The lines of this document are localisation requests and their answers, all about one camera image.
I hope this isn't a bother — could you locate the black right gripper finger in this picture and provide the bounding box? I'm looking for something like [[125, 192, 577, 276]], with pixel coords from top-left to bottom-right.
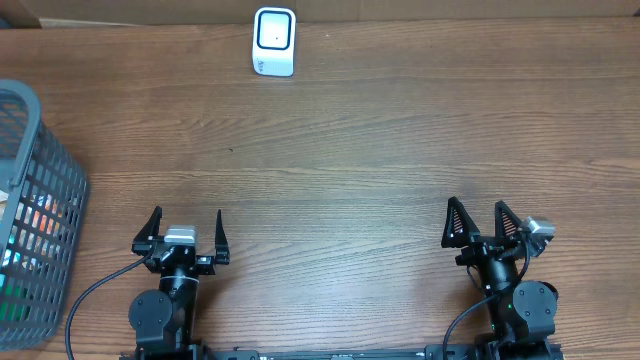
[[441, 197, 481, 248], [494, 201, 522, 244]]

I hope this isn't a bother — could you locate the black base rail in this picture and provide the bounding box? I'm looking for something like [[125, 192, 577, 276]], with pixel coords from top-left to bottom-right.
[[119, 345, 481, 360]]

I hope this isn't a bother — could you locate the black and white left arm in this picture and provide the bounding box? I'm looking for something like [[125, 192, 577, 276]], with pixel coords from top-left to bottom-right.
[[128, 207, 230, 359]]

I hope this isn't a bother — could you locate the grey mesh basket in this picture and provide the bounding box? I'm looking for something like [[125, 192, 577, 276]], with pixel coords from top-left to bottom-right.
[[1, 79, 90, 352]]

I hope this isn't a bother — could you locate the white barcode scanner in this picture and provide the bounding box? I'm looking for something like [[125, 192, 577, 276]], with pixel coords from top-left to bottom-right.
[[252, 7, 297, 77]]

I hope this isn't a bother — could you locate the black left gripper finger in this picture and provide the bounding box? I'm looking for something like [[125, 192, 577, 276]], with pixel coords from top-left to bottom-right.
[[215, 210, 230, 265], [131, 206, 162, 252]]

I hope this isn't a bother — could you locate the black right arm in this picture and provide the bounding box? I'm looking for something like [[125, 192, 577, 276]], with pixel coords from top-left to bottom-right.
[[436, 197, 564, 360]]

